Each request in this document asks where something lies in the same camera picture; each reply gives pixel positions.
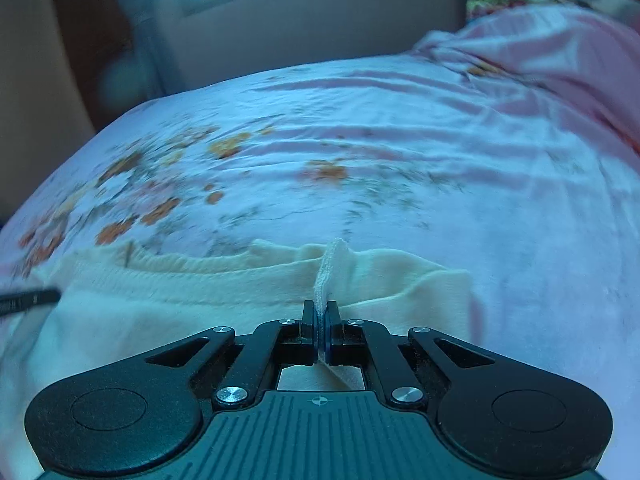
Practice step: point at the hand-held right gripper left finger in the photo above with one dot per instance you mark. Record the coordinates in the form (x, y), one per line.
(310, 330)

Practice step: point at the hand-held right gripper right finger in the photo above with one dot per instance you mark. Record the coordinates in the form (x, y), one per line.
(331, 332)

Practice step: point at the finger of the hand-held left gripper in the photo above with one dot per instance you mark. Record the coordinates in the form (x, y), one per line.
(30, 299)

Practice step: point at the cream long-sleeve shirt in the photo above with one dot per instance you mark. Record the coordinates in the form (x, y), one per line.
(175, 300)

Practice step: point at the bed with floral pink sheet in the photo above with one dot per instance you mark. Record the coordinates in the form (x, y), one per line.
(350, 125)

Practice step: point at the grey curtain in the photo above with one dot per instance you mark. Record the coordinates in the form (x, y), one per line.
(135, 25)

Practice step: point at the pink quilt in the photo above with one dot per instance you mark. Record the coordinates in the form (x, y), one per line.
(565, 55)

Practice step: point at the floral pillow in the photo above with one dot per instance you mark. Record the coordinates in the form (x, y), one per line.
(495, 1)

